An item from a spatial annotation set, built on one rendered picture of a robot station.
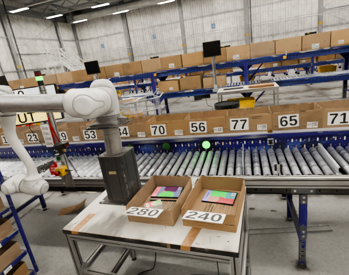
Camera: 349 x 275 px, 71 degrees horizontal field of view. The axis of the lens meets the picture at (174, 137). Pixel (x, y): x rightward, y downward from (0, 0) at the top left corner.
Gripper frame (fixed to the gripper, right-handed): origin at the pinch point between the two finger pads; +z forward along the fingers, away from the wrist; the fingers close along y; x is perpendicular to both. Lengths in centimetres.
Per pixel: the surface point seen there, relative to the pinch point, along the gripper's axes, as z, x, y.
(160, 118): 102, -6, -62
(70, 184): 12.3, 25.4, -2.2
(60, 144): 6.7, -13.1, -9.4
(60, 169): 5.9, 8.5, -2.2
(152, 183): -6, 14, -87
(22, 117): 15.2, -37.0, 29.4
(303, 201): 13, 39, -186
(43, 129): 12.6, -25.7, 8.1
